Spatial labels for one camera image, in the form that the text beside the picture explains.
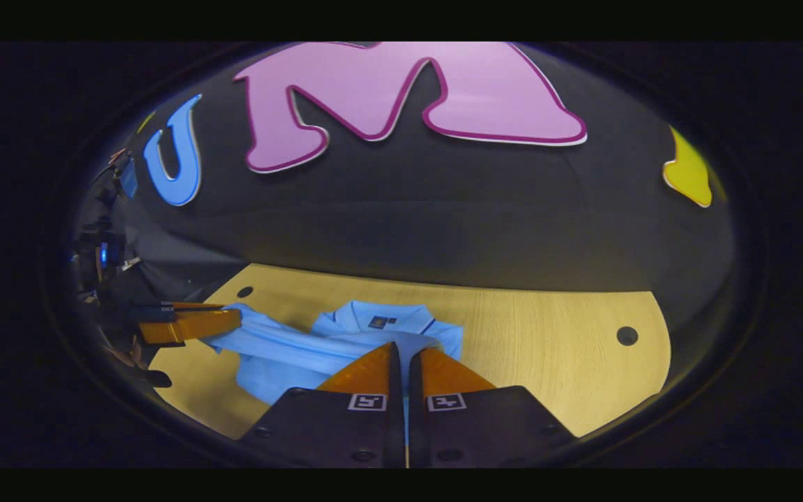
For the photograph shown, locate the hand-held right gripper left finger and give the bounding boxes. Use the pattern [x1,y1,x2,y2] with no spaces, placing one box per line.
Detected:
[237,341,406,469]

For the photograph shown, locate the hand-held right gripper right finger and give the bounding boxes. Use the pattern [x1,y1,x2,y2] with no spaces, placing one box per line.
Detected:
[408,346,578,469]

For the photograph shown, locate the light blue T-shirt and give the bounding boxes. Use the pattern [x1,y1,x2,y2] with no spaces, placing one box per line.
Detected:
[202,300,466,406]

